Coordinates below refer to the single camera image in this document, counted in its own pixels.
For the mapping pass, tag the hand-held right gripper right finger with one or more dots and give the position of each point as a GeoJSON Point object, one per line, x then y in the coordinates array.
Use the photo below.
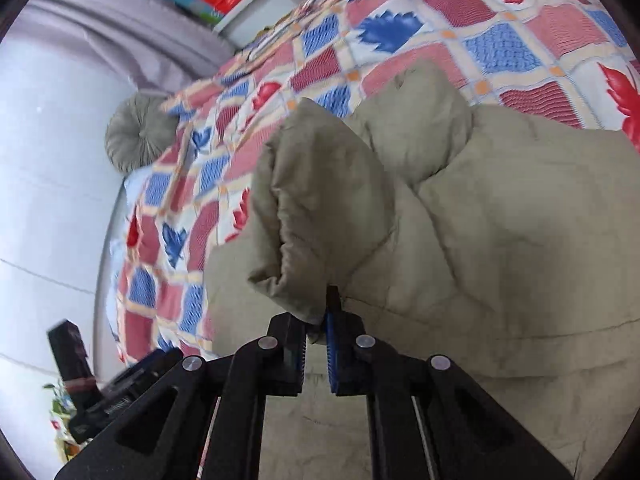
{"type": "Point", "coordinates": [334, 355]}

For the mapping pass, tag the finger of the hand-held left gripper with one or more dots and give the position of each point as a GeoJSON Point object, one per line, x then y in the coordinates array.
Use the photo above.
{"type": "Point", "coordinates": [145, 367]}

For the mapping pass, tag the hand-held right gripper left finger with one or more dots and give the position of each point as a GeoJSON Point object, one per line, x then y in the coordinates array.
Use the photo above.
{"type": "Point", "coordinates": [301, 360]}

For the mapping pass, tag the beige puffer jacket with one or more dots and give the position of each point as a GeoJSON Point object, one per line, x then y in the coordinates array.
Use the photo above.
{"type": "Point", "coordinates": [500, 235]}

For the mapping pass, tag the grey round cushion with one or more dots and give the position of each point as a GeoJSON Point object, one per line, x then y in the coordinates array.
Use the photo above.
{"type": "Point", "coordinates": [135, 132]}

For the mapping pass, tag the leaf print checked bed sheet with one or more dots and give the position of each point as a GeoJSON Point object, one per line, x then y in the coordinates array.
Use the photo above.
{"type": "Point", "coordinates": [390, 30]}

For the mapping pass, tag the grey curtain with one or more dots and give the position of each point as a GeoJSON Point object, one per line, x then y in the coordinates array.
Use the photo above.
{"type": "Point", "coordinates": [125, 25]}

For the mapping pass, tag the white shelf unit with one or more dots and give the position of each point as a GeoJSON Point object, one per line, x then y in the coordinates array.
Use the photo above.
{"type": "Point", "coordinates": [255, 15]}

